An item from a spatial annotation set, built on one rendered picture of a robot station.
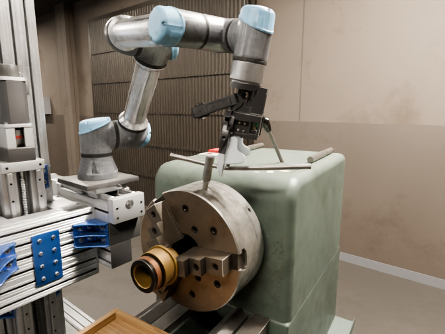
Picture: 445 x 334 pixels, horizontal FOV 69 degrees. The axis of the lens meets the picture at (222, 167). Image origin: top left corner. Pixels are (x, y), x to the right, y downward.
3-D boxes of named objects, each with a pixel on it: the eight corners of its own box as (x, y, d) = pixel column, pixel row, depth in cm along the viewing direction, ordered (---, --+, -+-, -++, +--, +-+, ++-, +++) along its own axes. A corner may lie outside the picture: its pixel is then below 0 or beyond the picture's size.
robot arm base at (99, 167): (70, 177, 127) (67, 152, 125) (104, 171, 139) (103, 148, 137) (91, 183, 118) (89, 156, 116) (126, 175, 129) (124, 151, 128)
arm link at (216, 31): (188, 13, 75) (215, 11, 67) (226, 21, 81) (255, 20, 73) (185, 49, 77) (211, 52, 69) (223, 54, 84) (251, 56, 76)
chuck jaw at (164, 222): (181, 239, 85) (160, 199, 86) (193, 232, 82) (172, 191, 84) (150, 256, 76) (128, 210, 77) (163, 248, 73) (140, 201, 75)
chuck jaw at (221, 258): (201, 239, 81) (243, 246, 75) (202, 258, 82) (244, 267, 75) (172, 256, 72) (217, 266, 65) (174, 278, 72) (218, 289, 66)
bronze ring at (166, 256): (155, 236, 78) (126, 250, 70) (186, 246, 73) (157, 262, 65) (157, 272, 79) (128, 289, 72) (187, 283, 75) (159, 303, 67)
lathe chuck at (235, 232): (157, 264, 100) (169, 167, 91) (246, 315, 85) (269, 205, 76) (135, 277, 92) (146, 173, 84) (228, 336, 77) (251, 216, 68)
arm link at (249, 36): (257, 13, 73) (285, 12, 67) (249, 63, 76) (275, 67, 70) (230, 4, 68) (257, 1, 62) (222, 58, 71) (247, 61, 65)
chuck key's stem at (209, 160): (197, 200, 80) (204, 156, 77) (200, 197, 82) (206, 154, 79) (205, 202, 79) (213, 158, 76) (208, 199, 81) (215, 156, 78)
